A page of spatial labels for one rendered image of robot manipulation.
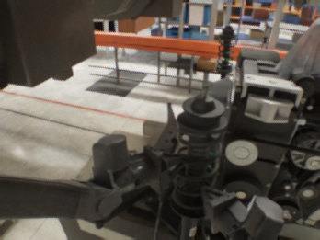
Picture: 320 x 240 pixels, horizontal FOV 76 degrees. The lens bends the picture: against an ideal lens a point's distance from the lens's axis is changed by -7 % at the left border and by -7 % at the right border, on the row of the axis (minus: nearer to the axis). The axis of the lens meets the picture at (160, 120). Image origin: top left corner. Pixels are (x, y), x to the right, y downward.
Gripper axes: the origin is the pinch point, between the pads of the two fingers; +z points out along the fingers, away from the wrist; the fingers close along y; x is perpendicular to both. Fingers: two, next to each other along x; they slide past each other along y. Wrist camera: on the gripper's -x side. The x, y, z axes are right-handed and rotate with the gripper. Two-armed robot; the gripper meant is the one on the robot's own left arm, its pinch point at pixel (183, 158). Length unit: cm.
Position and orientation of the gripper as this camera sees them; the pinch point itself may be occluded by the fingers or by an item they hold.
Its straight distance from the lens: 56.1
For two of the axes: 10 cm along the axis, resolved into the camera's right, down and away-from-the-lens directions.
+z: 8.5, -2.0, 4.8
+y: 0.6, 9.5, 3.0
